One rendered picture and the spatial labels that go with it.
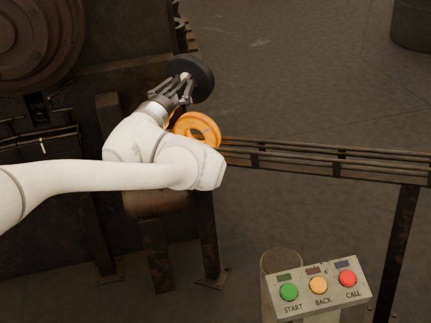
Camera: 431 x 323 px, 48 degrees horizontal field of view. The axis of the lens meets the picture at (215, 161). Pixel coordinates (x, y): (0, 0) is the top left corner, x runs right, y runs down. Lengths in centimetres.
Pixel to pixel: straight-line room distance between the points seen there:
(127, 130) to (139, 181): 21
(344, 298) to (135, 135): 63
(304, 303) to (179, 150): 47
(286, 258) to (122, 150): 56
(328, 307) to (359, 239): 98
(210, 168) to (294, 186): 135
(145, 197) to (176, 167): 61
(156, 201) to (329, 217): 92
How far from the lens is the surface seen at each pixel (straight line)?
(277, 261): 138
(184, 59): 138
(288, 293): 120
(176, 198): 164
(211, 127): 148
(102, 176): 92
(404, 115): 299
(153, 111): 121
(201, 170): 108
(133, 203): 163
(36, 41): 142
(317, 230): 219
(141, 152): 113
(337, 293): 123
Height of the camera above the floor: 157
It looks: 38 degrees down
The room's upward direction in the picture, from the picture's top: 6 degrees counter-clockwise
